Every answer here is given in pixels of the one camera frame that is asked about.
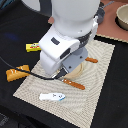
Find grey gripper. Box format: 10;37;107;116
55;47;88;79

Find white toy fish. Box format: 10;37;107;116
39;93;65;101

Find orange bread loaf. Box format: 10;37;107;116
6;65;29;82

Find yellow box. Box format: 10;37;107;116
26;43;41;52

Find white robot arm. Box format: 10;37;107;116
22;0;100;79

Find beige round plate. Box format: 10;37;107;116
65;64;83;79

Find white striped placemat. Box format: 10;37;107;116
13;40;114;128

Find brown stove board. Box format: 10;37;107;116
51;0;128;42

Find beige bowl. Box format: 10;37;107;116
116;4;128;31

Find knife with wooden handle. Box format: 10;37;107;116
85;57;98;63

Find fork with wooden handle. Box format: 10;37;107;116
61;79;85;90

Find black cable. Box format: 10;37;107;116
0;54;64;81

